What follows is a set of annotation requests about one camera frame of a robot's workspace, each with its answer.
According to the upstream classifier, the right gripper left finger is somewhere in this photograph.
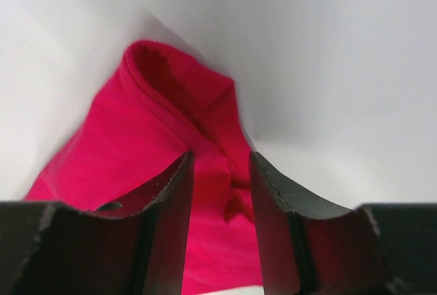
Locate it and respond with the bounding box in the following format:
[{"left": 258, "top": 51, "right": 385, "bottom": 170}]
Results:
[{"left": 1, "top": 152, "right": 194, "bottom": 294}]

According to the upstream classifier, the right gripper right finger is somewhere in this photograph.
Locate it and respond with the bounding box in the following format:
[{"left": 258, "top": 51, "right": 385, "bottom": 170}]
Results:
[{"left": 250, "top": 152, "right": 436, "bottom": 294}]

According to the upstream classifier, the pink t shirt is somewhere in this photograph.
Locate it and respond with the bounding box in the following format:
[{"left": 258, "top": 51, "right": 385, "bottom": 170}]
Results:
[{"left": 26, "top": 40, "right": 262, "bottom": 294}]

